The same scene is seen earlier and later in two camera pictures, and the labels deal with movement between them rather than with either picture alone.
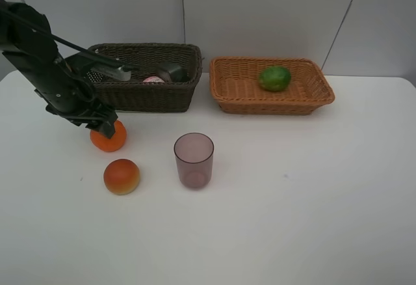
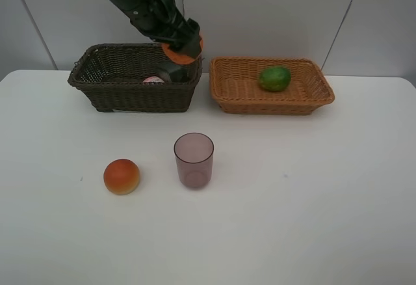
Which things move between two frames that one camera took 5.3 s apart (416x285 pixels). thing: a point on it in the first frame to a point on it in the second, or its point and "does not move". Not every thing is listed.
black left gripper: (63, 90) to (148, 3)
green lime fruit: (274, 79) does not move
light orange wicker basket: (236, 88) does not move
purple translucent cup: (194, 152) does not move
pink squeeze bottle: (153, 79) does not move
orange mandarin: (114, 143) to (179, 58)
